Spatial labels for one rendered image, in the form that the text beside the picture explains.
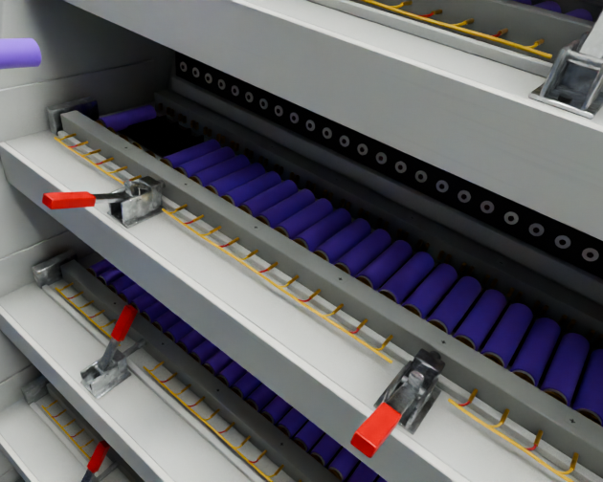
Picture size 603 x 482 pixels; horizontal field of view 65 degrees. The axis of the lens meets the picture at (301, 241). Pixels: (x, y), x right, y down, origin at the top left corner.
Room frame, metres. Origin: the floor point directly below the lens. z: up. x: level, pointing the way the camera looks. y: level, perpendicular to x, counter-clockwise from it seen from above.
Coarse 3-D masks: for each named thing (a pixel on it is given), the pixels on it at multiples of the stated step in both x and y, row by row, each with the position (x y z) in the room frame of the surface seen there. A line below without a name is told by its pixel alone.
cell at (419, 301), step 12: (444, 264) 0.36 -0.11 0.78; (432, 276) 0.34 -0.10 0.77; (444, 276) 0.34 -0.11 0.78; (456, 276) 0.35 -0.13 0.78; (420, 288) 0.32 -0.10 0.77; (432, 288) 0.32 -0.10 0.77; (444, 288) 0.33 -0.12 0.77; (408, 300) 0.31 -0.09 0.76; (420, 300) 0.31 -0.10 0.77; (432, 300) 0.32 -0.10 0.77; (420, 312) 0.30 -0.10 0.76
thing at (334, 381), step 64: (128, 64) 0.54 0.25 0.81; (0, 128) 0.42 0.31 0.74; (256, 128) 0.50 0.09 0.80; (384, 192) 0.43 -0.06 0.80; (128, 256) 0.34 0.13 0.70; (192, 256) 0.33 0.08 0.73; (512, 256) 0.38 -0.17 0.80; (192, 320) 0.30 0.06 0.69; (256, 320) 0.28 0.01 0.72; (320, 320) 0.29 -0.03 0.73; (320, 384) 0.24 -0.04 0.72; (384, 384) 0.25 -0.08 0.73; (384, 448) 0.22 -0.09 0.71; (448, 448) 0.22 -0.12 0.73; (512, 448) 0.23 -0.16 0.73
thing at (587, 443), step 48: (96, 144) 0.43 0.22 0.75; (192, 192) 0.37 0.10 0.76; (240, 240) 0.34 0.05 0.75; (288, 240) 0.34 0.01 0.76; (336, 288) 0.30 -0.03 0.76; (384, 336) 0.28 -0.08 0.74; (432, 336) 0.27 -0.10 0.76; (480, 384) 0.25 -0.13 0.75; (528, 384) 0.25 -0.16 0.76; (576, 432) 0.23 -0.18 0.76
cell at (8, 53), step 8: (0, 40) 0.30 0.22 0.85; (8, 40) 0.30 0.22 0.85; (16, 40) 0.31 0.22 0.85; (24, 40) 0.31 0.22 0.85; (32, 40) 0.32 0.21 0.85; (0, 48) 0.30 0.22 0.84; (8, 48) 0.30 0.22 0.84; (16, 48) 0.30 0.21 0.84; (24, 48) 0.31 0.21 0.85; (32, 48) 0.31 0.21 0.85; (0, 56) 0.29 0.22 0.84; (8, 56) 0.30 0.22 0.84; (16, 56) 0.30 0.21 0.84; (24, 56) 0.31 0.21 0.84; (32, 56) 0.31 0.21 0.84; (40, 56) 0.32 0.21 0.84; (0, 64) 0.29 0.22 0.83; (8, 64) 0.30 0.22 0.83; (16, 64) 0.30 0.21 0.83; (24, 64) 0.31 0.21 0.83; (32, 64) 0.31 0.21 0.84
